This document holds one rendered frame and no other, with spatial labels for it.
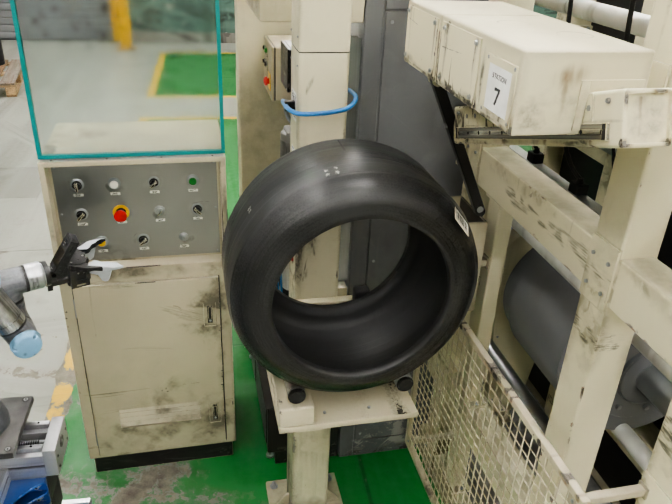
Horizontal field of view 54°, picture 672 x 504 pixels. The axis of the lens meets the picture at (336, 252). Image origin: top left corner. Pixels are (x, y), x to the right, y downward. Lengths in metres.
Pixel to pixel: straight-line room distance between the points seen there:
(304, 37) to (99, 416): 1.59
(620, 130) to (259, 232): 0.72
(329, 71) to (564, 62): 0.69
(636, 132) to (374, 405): 0.99
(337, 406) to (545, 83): 1.00
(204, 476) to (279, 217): 1.56
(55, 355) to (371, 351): 2.03
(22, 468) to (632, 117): 1.68
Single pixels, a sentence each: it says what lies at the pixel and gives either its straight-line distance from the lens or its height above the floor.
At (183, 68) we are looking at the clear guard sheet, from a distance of 2.05.
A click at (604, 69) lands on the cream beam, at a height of 1.75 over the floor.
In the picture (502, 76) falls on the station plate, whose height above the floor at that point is 1.73.
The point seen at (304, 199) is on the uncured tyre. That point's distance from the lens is 1.37.
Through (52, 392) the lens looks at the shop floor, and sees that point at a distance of 3.26.
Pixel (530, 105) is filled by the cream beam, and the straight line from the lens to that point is 1.19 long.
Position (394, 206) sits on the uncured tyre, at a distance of 1.40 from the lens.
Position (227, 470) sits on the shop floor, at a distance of 2.75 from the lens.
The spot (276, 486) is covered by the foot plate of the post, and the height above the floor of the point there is 0.02.
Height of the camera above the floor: 1.98
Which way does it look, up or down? 28 degrees down
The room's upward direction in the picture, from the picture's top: 3 degrees clockwise
